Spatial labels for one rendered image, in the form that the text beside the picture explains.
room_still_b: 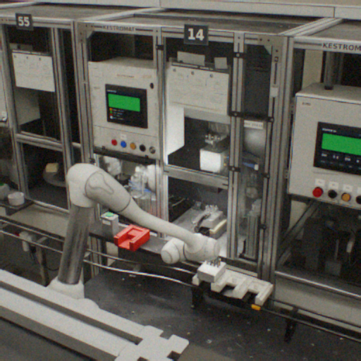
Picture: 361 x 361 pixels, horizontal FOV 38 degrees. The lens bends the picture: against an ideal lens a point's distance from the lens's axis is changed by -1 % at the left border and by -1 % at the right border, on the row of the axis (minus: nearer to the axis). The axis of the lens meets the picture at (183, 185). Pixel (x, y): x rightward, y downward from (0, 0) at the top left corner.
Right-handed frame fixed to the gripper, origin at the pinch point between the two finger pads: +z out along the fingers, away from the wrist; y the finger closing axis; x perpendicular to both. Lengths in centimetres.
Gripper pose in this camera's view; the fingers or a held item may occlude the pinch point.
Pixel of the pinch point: (206, 222)
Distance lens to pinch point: 283.1
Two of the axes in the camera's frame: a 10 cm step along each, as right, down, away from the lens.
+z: 5.0, -3.5, 7.9
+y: 0.0, -9.1, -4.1
